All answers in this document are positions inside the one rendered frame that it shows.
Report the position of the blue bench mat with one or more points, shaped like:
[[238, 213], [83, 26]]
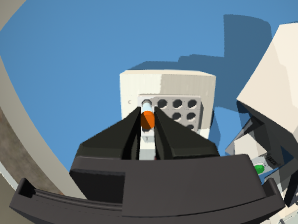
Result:
[[64, 58]]

